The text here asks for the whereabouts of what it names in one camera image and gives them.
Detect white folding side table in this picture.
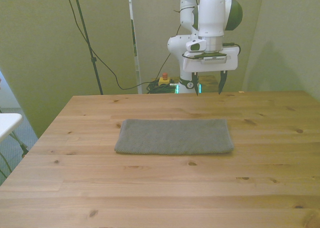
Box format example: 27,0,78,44
0,113,30,180

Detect coiled dark cables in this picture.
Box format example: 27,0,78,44
145,79,181,94

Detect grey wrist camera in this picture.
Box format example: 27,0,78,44
188,52,229,64

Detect black tripod pole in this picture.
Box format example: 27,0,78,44
62,0,104,95

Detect grey towel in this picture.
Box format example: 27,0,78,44
114,118,235,156

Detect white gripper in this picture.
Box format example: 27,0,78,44
181,45,239,97

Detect black tripod cable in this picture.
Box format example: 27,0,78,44
65,0,161,91

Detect yellow emergency stop button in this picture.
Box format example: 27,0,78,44
158,72,172,87

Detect white vertical panel strip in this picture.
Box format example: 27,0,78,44
127,0,144,94

